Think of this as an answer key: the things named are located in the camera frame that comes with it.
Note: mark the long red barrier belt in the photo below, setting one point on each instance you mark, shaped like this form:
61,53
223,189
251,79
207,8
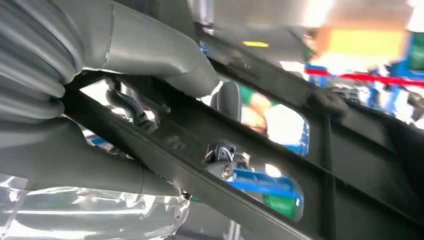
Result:
371,78

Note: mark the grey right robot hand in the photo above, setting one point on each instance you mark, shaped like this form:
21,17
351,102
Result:
139,46

